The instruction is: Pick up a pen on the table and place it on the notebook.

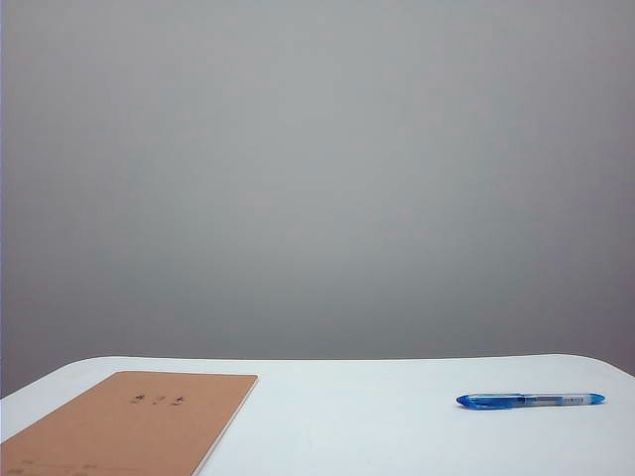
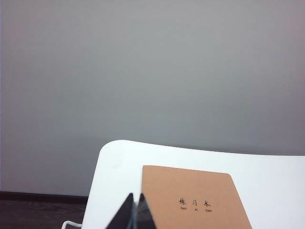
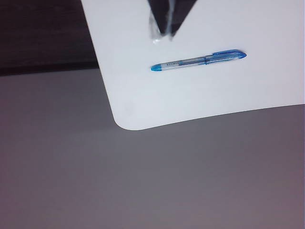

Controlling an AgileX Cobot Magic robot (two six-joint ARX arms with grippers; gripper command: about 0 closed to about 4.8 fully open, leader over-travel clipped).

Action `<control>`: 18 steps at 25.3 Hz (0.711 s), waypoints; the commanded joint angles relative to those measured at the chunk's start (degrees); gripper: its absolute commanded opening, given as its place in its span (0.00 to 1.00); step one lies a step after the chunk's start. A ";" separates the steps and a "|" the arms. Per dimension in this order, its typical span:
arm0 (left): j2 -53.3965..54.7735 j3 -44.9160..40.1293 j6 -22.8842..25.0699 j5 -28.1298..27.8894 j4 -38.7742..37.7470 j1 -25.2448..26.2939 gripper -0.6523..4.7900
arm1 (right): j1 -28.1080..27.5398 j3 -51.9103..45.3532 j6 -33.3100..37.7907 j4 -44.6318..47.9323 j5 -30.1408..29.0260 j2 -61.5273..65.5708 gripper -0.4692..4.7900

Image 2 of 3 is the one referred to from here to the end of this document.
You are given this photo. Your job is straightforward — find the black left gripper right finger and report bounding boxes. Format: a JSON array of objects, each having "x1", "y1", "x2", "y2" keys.
[{"x1": 133, "y1": 192, "x2": 158, "y2": 229}]

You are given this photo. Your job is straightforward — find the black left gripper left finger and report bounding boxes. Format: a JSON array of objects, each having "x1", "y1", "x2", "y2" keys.
[{"x1": 106, "y1": 192, "x2": 135, "y2": 229}]

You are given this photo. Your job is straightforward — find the dark skirting board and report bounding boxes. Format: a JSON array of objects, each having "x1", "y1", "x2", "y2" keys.
[{"x1": 0, "y1": 190, "x2": 89, "y2": 201}]

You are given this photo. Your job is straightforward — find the white metal table frame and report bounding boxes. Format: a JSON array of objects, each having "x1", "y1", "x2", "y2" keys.
[{"x1": 62, "y1": 220, "x2": 83, "y2": 229}]

